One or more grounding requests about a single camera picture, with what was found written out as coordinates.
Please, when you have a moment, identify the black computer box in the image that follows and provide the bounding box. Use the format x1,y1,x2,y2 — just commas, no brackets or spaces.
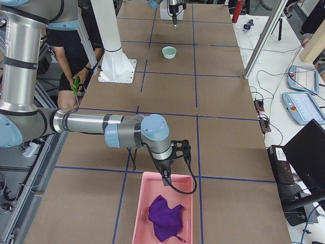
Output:
267,145,295,185

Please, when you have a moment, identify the teach pendant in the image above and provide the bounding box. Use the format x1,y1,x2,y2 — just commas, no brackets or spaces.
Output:
282,91,324,125
287,65,319,95

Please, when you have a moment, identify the aluminium side frame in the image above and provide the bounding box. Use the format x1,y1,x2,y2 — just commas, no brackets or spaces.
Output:
1,136,65,243

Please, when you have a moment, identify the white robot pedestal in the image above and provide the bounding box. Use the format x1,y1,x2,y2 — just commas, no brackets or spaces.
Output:
91,0,137,84

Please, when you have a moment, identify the translucent plastic bin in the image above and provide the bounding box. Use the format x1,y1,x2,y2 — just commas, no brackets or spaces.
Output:
159,2,184,21

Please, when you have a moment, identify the aluminium frame post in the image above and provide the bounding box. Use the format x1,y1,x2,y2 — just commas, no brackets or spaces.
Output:
243,0,288,79

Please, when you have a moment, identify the green handled screwdriver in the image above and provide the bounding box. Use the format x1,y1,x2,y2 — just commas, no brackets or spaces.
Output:
72,77,80,107

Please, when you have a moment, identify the pink plastic tray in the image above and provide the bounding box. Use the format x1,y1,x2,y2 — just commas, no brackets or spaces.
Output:
132,172,193,243

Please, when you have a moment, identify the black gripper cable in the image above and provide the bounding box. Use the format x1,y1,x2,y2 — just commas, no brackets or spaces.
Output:
142,142,198,195

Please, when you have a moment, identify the mint green bowl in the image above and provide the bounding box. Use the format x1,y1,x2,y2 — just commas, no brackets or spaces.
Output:
162,46,177,59

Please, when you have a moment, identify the lower teach pendant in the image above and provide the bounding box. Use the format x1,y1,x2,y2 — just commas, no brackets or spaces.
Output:
282,91,324,125

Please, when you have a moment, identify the black monitor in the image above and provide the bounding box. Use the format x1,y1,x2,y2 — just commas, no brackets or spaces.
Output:
283,119,324,190

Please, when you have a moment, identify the orange connector module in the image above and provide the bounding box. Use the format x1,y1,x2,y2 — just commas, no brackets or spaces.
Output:
254,100,265,113
259,117,271,134

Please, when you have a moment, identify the seated person in black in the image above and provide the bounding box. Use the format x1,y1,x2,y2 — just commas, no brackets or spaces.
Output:
46,8,103,111

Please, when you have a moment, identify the upper teach pendant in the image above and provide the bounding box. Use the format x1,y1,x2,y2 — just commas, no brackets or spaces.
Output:
287,65,319,95

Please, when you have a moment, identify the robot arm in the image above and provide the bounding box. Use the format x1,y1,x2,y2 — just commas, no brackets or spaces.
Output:
147,0,187,29

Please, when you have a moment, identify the blue black tool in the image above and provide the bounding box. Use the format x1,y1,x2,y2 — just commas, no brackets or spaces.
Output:
243,19,254,31

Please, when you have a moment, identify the wooden beam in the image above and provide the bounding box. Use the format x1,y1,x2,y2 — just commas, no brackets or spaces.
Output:
299,28,324,63

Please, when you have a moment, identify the purple microfiber cloth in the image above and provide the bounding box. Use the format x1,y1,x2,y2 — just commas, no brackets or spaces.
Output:
148,195,186,243

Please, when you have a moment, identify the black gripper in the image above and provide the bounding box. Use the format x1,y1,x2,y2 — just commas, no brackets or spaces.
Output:
159,139,191,186
168,4,186,29

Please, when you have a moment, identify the red bottle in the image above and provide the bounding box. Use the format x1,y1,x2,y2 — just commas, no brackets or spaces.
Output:
232,0,244,23

